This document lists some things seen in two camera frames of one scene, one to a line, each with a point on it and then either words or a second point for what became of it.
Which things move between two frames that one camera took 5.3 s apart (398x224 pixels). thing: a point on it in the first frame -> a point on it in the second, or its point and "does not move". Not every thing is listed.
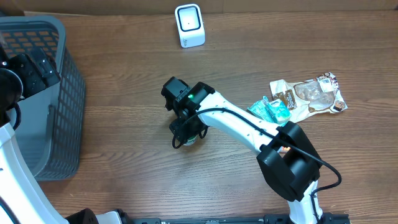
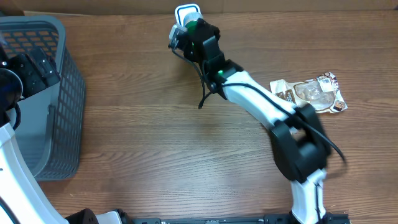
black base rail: [265, 219] does not move
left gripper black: [28, 68] does not move
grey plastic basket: [49, 134] does not move
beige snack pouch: [320, 94] does not move
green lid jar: [191, 140] -> [190, 21]
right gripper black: [184, 132] -> [216, 32]
